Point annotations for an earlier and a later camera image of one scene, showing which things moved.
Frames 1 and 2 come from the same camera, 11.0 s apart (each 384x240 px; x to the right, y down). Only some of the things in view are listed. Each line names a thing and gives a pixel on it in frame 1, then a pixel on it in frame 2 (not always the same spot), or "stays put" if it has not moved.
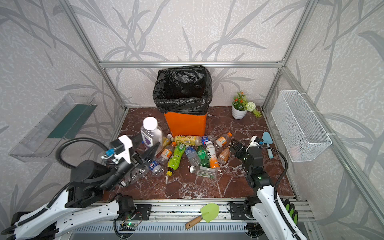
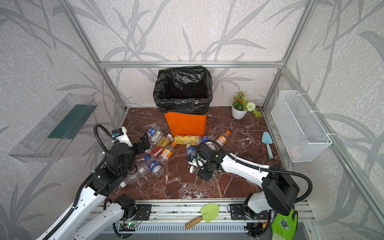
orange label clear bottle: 166,154 stays put
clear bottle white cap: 135,177 stays put
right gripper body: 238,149 -> 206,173
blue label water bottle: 192,155 stays put
